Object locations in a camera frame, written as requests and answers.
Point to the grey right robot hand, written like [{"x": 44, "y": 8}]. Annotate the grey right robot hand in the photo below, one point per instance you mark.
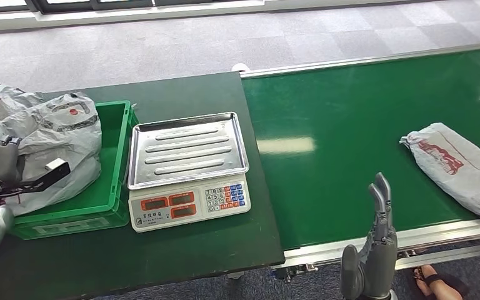
[{"x": 376, "y": 265}]

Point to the grey courier package red stripe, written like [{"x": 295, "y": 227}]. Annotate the grey courier package red stripe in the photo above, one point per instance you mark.
[{"x": 4, "y": 101}]

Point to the grey long courier package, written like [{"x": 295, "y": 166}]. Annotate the grey long courier package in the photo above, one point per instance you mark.
[{"x": 459, "y": 170}]

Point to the green conveyor belt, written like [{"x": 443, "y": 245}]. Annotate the green conveyor belt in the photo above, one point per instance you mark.
[{"x": 347, "y": 140}]

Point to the person's foot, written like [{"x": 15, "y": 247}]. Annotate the person's foot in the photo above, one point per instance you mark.
[{"x": 434, "y": 285}]

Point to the green plastic crate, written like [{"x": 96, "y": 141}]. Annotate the green plastic crate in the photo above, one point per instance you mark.
[{"x": 111, "y": 174}]

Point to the white scale with steel tray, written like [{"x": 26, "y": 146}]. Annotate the white scale with steel tray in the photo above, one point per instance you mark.
[{"x": 188, "y": 151}]

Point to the dark green table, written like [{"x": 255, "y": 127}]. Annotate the dark green table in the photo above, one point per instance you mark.
[{"x": 182, "y": 256}]

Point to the white roller end cap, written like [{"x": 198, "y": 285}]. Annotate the white roller end cap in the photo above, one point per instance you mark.
[{"x": 240, "y": 67}]

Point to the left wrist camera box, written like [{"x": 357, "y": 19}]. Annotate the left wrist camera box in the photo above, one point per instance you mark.
[{"x": 49, "y": 172}]

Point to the dark window frame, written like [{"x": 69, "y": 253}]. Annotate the dark window frame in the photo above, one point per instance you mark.
[{"x": 99, "y": 4}]

